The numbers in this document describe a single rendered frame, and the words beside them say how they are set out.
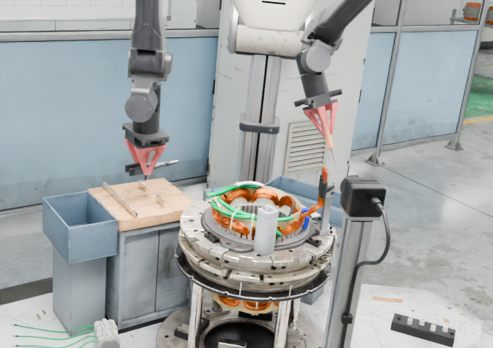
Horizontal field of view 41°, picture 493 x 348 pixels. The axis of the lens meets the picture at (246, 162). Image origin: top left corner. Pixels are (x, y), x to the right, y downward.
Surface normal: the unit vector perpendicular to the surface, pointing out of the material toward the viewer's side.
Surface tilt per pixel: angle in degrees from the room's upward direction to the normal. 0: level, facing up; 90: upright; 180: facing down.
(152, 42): 106
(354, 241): 90
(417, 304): 0
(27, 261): 0
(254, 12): 90
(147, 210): 0
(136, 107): 93
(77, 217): 90
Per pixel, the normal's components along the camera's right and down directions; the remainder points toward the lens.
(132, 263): 0.55, 0.34
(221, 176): -0.77, 0.09
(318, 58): 0.12, 0.08
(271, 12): -0.01, 0.35
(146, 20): -0.04, 0.58
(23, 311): 0.10, -0.93
